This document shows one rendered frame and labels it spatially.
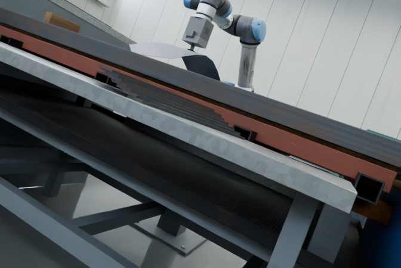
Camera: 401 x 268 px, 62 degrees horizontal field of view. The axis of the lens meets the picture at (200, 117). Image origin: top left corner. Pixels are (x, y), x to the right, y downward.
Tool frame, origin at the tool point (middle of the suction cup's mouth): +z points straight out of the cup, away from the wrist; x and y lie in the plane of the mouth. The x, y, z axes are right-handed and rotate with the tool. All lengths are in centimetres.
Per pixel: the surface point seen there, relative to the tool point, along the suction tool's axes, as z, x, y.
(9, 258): 97, -31, -21
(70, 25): 6.7, -32.3, -34.0
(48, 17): 7, -40, -37
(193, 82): 12.5, -33.7, 32.9
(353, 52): -311, 978, -201
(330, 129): 12, -26, 69
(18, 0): 3, -35, -76
